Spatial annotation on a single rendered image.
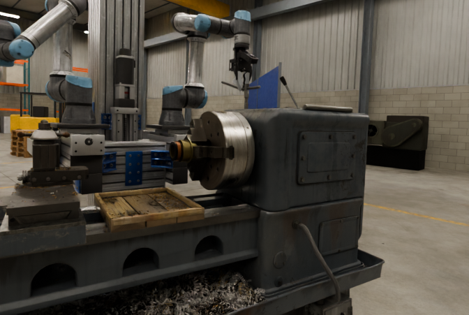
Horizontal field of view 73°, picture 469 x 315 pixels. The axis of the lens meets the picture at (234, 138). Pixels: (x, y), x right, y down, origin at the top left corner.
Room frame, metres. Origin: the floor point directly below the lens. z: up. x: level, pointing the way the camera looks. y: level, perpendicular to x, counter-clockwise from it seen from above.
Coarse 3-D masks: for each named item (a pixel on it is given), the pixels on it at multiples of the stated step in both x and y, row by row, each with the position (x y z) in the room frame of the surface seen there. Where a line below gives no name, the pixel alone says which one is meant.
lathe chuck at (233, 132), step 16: (208, 112) 1.25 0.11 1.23; (208, 128) 1.25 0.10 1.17; (224, 128) 1.15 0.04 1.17; (240, 128) 1.18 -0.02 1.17; (224, 144) 1.13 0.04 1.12; (240, 144) 1.15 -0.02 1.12; (224, 160) 1.13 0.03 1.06; (240, 160) 1.15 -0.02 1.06; (208, 176) 1.24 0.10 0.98; (224, 176) 1.14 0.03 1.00; (240, 176) 1.18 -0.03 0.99
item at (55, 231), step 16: (0, 208) 0.98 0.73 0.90; (80, 208) 0.93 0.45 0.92; (32, 224) 0.78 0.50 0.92; (48, 224) 0.78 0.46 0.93; (64, 224) 0.79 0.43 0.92; (80, 224) 0.81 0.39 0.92; (0, 240) 0.72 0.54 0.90; (16, 240) 0.74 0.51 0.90; (32, 240) 0.75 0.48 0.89; (48, 240) 0.77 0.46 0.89; (64, 240) 0.79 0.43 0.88; (80, 240) 0.81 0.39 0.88; (0, 256) 0.72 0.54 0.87
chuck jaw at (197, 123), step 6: (192, 120) 1.28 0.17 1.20; (198, 120) 1.29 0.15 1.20; (192, 126) 1.28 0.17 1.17; (198, 126) 1.27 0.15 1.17; (192, 132) 1.24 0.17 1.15; (198, 132) 1.26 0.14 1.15; (204, 132) 1.27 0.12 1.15; (186, 138) 1.23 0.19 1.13; (192, 138) 1.23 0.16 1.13; (198, 138) 1.24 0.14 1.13; (204, 138) 1.25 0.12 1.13; (198, 144) 1.26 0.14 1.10; (204, 144) 1.28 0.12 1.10
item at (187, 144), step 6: (174, 144) 1.16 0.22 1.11; (180, 144) 1.17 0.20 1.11; (186, 144) 1.17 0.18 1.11; (192, 144) 1.20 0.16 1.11; (174, 150) 1.21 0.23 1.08; (180, 150) 1.15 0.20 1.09; (186, 150) 1.16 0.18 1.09; (192, 150) 1.17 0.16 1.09; (174, 156) 1.15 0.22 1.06; (180, 156) 1.16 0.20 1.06; (186, 156) 1.17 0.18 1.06; (192, 156) 1.17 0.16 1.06; (186, 162) 1.21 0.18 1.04
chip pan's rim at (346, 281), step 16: (368, 256) 1.45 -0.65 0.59; (352, 272) 1.26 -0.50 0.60; (368, 272) 1.33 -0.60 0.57; (288, 288) 1.20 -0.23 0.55; (304, 288) 1.13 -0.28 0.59; (320, 288) 1.18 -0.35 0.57; (256, 304) 1.01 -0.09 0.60; (272, 304) 1.06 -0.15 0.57; (288, 304) 1.10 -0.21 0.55; (304, 304) 1.14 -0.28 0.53
